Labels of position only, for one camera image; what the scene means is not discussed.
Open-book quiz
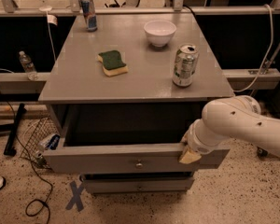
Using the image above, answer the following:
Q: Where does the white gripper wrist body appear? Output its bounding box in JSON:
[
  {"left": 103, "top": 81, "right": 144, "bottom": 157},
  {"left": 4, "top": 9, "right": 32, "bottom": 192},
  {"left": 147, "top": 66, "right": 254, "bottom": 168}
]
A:
[{"left": 181, "top": 119, "right": 228, "bottom": 155}]

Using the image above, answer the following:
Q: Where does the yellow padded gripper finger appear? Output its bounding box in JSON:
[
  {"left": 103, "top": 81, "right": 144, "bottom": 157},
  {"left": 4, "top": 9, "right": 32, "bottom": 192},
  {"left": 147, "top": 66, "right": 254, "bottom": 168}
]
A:
[{"left": 178, "top": 146, "right": 202, "bottom": 164}]

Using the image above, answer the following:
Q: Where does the grey top drawer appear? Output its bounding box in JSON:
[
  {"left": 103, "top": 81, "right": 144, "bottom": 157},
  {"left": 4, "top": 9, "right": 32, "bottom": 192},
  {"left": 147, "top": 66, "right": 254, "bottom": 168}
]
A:
[{"left": 44, "top": 132, "right": 230, "bottom": 175}]

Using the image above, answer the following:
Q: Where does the grey drawer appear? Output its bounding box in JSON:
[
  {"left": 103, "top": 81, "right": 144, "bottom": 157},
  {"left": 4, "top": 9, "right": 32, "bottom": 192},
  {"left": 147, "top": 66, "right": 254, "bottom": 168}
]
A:
[
  {"left": 44, "top": 132, "right": 230, "bottom": 175},
  {"left": 82, "top": 176, "right": 194, "bottom": 194}
]

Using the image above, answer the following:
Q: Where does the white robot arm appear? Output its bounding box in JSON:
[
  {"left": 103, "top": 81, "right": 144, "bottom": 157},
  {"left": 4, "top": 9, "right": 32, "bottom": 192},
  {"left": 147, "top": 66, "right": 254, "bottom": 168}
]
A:
[{"left": 179, "top": 95, "right": 280, "bottom": 164}]

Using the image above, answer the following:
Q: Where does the grey drawer cabinet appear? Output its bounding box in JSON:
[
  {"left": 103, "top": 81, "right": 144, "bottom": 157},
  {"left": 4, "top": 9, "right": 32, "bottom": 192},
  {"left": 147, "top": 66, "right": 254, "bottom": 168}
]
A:
[{"left": 39, "top": 14, "right": 233, "bottom": 180}]

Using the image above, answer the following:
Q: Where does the grey bottom drawer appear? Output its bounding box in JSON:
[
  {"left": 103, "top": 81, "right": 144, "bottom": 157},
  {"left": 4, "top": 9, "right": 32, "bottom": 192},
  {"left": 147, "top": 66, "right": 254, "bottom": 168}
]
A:
[{"left": 82, "top": 176, "right": 194, "bottom": 194}]

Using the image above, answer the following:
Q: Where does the black wheeled cart base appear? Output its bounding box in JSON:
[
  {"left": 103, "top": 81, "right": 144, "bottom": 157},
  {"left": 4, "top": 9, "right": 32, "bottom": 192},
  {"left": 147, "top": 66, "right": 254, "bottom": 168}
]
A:
[{"left": 257, "top": 147, "right": 268, "bottom": 158}]

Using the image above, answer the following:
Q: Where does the green silver soda can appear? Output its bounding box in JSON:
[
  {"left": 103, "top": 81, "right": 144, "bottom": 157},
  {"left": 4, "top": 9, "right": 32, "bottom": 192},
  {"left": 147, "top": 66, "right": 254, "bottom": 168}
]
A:
[{"left": 173, "top": 44, "right": 199, "bottom": 87}]

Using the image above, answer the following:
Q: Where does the white bowl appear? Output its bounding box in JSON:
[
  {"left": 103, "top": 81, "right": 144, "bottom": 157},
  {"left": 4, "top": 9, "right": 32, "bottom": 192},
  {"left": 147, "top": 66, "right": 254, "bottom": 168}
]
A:
[{"left": 144, "top": 20, "right": 176, "bottom": 47}]

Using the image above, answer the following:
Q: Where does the green yellow sponge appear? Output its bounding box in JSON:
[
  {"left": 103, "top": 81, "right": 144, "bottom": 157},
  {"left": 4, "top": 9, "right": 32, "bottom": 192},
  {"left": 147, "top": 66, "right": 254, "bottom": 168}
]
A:
[{"left": 97, "top": 50, "right": 128, "bottom": 77}]

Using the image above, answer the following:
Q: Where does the blue tape cross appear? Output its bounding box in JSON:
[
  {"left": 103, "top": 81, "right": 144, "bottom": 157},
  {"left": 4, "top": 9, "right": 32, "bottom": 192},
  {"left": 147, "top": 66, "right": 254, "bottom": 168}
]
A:
[{"left": 65, "top": 181, "right": 84, "bottom": 212}]

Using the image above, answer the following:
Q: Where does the blue red energy can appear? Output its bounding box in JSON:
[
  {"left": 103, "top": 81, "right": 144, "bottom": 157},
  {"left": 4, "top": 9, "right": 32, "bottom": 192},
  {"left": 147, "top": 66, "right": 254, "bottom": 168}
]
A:
[{"left": 81, "top": 0, "right": 97, "bottom": 32}]

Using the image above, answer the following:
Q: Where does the black metal stand leg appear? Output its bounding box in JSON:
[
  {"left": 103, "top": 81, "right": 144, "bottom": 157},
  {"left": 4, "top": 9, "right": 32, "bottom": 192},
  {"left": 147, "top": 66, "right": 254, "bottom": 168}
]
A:
[{"left": 4, "top": 104, "right": 25, "bottom": 156}]

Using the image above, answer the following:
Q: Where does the clear plastic water bottle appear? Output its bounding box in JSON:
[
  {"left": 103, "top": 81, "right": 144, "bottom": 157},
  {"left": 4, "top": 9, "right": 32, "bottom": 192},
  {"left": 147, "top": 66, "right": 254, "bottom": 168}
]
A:
[{"left": 19, "top": 51, "right": 38, "bottom": 81}]

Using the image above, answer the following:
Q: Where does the black floor cable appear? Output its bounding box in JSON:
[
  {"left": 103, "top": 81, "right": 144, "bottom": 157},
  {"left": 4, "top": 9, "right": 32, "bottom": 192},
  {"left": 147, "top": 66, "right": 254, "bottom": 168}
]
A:
[{"left": 0, "top": 68, "right": 54, "bottom": 224}]

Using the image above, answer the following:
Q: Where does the wire basket with items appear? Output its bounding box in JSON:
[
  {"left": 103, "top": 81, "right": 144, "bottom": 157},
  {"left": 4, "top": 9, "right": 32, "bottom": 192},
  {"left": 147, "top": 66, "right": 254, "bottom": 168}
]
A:
[{"left": 21, "top": 118, "right": 60, "bottom": 169}]

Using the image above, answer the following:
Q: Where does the white hanging cable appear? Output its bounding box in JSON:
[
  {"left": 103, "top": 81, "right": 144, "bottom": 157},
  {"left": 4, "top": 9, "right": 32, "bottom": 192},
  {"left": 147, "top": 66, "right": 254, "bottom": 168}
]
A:
[{"left": 232, "top": 4, "right": 274, "bottom": 93}]

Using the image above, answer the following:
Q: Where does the white lamp with cord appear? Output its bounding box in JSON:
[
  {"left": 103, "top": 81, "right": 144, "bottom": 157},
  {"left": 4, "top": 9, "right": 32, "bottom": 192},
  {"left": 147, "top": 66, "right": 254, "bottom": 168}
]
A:
[{"left": 39, "top": 0, "right": 58, "bottom": 60}]

